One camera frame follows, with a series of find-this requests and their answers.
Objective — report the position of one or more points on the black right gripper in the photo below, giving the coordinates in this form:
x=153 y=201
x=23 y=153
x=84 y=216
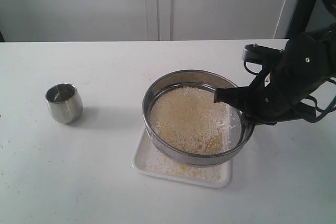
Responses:
x=278 y=90

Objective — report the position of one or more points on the yellow and white grains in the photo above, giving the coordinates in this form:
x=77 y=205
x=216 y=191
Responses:
x=188 y=119

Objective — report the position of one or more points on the stainless steel cup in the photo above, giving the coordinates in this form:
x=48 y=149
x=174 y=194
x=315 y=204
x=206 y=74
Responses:
x=64 y=103

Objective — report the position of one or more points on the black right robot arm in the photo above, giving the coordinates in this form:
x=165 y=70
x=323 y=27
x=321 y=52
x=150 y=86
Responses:
x=316 y=17

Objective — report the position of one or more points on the fine yellow sifted grains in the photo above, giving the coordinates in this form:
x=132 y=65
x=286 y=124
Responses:
x=155 y=161

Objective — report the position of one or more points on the white square tray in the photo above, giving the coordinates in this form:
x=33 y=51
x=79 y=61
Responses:
x=138 y=160

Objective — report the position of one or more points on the white cabinet doors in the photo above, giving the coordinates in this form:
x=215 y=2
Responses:
x=140 y=20

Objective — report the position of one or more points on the dark right wrist camera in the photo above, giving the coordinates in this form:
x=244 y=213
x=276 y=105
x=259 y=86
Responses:
x=261 y=55

